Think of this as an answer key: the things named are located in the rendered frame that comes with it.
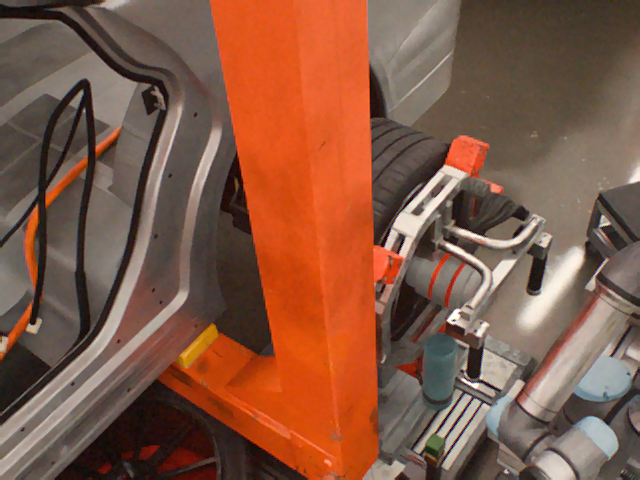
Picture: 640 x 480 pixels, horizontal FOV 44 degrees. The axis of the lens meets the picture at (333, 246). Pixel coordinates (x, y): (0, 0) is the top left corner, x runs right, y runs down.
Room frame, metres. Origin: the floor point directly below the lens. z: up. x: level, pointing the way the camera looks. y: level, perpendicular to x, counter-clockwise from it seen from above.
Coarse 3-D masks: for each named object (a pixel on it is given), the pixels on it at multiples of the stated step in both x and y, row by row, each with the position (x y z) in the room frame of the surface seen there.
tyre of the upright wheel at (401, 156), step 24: (384, 120) 1.67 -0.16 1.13; (384, 144) 1.52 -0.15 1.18; (408, 144) 1.52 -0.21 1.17; (432, 144) 1.53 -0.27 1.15; (384, 168) 1.43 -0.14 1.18; (408, 168) 1.43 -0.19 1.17; (432, 168) 1.49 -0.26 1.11; (384, 192) 1.36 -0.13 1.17; (408, 192) 1.40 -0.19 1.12; (384, 216) 1.32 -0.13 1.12; (456, 216) 1.62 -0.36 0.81; (456, 240) 1.62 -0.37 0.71
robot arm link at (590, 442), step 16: (592, 416) 0.68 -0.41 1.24; (576, 432) 0.65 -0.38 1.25; (592, 432) 0.64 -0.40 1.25; (608, 432) 0.64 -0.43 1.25; (560, 448) 0.62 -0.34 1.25; (576, 448) 0.62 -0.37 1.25; (592, 448) 0.62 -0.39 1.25; (608, 448) 0.62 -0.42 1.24; (576, 464) 0.59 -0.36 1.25; (592, 464) 0.60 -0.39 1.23
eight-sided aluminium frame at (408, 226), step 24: (432, 192) 1.41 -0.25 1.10; (456, 192) 1.42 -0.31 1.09; (480, 192) 1.53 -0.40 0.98; (408, 216) 1.32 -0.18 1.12; (432, 216) 1.33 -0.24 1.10; (408, 240) 1.26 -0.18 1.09; (408, 264) 1.25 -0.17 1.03; (384, 288) 1.20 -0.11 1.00; (384, 312) 1.16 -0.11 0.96; (432, 312) 1.44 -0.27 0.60; (384, 336) 1.17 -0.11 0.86; (408, 336) 1.34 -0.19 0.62; (384, 360) 1.16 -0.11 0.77; (408, 360) 1.26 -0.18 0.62
